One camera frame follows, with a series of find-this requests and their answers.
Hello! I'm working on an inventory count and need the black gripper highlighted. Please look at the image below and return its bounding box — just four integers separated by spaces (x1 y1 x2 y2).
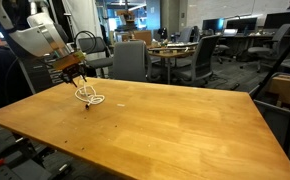
59 63 88 89

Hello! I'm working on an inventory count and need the white rope with black cap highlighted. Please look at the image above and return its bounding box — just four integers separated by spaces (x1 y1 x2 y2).
73 75 106 111

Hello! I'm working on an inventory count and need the gray mesh chair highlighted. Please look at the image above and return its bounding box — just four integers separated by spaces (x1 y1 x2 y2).
77 36 115 80

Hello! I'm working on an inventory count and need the gray drawer cabinet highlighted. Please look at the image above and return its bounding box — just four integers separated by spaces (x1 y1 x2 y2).
17 54 86 95

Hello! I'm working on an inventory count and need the gray padded chair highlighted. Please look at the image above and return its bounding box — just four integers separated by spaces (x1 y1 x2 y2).
112 39 153 83

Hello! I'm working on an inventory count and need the white curtain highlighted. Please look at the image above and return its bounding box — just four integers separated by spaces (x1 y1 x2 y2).
62 0 104 43

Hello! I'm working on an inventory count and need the tall brown cardboard box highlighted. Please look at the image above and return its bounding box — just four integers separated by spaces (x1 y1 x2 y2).
133 30 153 46

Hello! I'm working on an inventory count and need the wooden office desk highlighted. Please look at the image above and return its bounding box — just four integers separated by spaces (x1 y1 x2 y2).
147 41 200 85

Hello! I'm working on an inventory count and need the dark office chair backrest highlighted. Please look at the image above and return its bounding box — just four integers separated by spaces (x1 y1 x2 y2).
177 25 200 44

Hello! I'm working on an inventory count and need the black computer monitor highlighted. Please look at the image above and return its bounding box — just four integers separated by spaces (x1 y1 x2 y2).
225 16 259 34
201 17 226 33
263 10 290 30

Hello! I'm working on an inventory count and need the open laptop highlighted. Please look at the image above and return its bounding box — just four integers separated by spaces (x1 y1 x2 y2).
221 28 239 37

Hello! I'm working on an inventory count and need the dark gray office chair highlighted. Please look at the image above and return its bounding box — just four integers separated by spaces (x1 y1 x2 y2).
239 22 290 73

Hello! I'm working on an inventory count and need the gray plastic bin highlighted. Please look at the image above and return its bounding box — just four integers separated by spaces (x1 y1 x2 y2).
248 71 290 164

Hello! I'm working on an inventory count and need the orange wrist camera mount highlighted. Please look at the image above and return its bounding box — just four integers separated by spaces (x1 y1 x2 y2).
52 50 87 71

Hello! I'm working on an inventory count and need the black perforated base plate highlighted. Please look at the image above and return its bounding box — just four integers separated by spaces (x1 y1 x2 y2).
0 133 73 180

